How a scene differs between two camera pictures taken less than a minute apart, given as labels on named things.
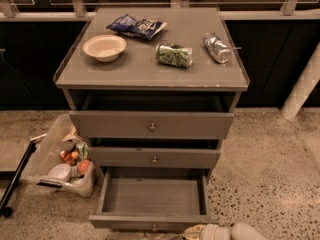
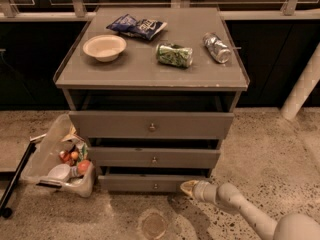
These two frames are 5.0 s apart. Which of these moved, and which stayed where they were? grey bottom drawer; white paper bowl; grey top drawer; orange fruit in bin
Moved: grey bottom drawer
Stayed: grey top drawer; white paper bowl; orange fruit in bin
